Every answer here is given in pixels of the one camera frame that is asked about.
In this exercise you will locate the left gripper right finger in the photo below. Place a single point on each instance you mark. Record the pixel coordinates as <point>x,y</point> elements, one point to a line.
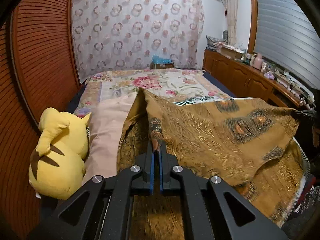
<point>211,208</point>

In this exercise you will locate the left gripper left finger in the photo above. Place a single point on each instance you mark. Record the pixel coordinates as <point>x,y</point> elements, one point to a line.
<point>102,208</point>

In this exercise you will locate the brown patterned cloth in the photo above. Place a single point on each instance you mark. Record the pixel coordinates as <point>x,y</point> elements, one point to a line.
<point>250,144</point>

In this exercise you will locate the purple small object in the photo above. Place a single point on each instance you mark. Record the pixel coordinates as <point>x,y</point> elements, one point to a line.
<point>269,75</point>

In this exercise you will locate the yellow plush toy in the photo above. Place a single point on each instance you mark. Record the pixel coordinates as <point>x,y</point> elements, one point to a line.
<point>57,164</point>

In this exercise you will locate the pink jug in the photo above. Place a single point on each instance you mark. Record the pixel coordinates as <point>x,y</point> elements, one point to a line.
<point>257,61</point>

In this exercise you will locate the wooden sideboard cabinet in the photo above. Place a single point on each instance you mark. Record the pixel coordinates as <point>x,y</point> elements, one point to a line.
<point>241,81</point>

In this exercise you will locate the patterned bag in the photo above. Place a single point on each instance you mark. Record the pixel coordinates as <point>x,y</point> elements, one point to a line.
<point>311,199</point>

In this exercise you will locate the grey window blind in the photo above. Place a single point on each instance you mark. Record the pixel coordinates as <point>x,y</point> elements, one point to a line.
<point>286,36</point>

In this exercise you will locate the pink beige pillow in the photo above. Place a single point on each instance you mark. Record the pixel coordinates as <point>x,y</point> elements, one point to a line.
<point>105,125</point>

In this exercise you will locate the cardboard box on cabinet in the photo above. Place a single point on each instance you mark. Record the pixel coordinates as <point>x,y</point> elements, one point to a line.
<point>231,52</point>

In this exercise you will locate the palm leaf bedsheet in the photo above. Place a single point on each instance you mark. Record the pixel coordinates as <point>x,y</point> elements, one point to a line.
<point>196,99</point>

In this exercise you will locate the floral quilt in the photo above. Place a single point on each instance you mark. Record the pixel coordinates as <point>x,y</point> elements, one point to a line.
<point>172,84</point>

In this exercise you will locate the cream side curtain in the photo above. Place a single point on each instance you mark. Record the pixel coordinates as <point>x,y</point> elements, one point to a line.
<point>232,13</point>

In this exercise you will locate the wooden louvered wardrobe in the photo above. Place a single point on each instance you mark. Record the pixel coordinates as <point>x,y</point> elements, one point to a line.
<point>37,71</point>

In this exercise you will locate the box with blue cloth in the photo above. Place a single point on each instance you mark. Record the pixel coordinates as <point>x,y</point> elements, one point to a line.
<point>161,63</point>

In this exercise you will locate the patterned lace curtain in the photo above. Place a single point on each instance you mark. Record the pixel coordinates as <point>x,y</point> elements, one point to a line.
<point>127,34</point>

